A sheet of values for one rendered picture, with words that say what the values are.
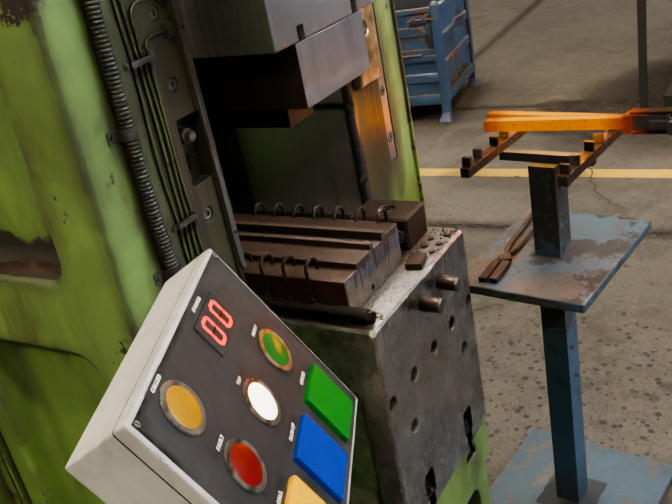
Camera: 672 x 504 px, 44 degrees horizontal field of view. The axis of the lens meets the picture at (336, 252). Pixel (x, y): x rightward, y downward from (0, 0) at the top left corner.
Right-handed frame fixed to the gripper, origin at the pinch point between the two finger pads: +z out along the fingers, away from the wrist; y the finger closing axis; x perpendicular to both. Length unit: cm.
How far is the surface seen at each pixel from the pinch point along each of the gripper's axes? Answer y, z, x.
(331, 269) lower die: -62, 32, -5
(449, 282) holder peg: -44, 22, -15
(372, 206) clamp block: -38, 40, -4
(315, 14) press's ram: -58, 27, 36
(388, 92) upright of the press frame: -15, 49, 11
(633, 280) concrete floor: 113, 48, -102
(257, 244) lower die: -59, 51, -3
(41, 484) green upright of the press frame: -102, 76, -33
